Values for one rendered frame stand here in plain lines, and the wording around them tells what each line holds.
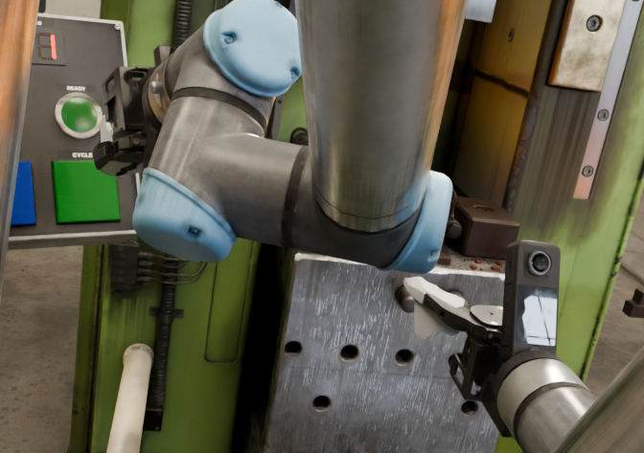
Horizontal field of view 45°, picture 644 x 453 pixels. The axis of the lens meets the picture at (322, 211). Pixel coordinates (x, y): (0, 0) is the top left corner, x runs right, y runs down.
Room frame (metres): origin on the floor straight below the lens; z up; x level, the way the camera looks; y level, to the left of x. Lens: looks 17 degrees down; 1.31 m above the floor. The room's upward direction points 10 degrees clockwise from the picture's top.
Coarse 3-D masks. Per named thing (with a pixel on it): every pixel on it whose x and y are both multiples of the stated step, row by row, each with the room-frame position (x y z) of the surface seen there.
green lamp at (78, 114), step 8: (64, 104) 0.91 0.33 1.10; (72, 104) 0.91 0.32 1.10; (80, 104) 0.92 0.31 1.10; (88, 104) 0.93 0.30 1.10; (64, 112) 0.90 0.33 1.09; (72, 112) 0.91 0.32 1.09; (80, 112) 0.92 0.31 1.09; (88, 112) 0.92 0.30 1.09; (96, 112) 0.93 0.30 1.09; (64, 120) 0.90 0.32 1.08; (72, 120) 0.90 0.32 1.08; (80, 120) 0.91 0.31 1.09; (88, 120) 0.92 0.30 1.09; (96, 120) 0.92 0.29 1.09; (72, 128) 0.90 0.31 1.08; (80, 128) 0.91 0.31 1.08; (88, 128) 0.91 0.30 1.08
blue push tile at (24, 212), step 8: (24, 168) 0.84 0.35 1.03; (16, 176) 0.83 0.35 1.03; (24, 176) 0.84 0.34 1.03; (16, 184) 0.83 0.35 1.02; (24, 184) 0.83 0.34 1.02; (32, 184) 0.84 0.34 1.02; (16, 192) 0.82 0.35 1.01; (24, 192) 0.83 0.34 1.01; (32, 192) 0.83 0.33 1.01; (16, 200) 0.82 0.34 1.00; (24, 200) 0.83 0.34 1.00; (32, 200) 0.83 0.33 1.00; (16, 208) 0.82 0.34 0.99; (24, 208) 0.82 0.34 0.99; (32, 208) 0.83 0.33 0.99; (16, 216) 0.81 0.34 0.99; (24, 216) 0.82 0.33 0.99; (32, 216) 0.82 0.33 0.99; (16, 224) 0.81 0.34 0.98; (24, 224) 0.81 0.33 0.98; (32, 224) 0.82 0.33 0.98
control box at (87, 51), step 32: (64, 32) 0.95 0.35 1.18; (96, 32) 0.98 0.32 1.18; (32, 64) 0.91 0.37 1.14; (64, 64) 0.93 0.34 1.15; (96, 64) 0.96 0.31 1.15; (32, 96) 0.89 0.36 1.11; (64, 96) 0.92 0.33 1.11; (96, 96) 0.94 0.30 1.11; (32, 128) 0.88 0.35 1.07; (64, 128) 0.90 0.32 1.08; (96, 128) 0.92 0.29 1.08; (32, 160) 0.86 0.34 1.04; (64, 160) 0.88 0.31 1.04; (128, 192) 0.91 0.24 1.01; (64, 224) 0.84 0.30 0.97; (96, 224) 0.87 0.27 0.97; (128, 224) 0.89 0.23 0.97
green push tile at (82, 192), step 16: (64, 176) 0.86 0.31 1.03; (80, 176) 0.88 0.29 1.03; (96, 176) 0.89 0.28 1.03; (112, 176) 0.90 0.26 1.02; (64, 192) 0.86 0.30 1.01; (80, 192) 0.87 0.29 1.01; (96, 192) 0.88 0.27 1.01; (112, 192) 0.89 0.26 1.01; (64, 208) 0.85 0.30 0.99; (80, 208) 0.86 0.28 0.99; (96, 208) 0.87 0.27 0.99; (112, 208) 0.88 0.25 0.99
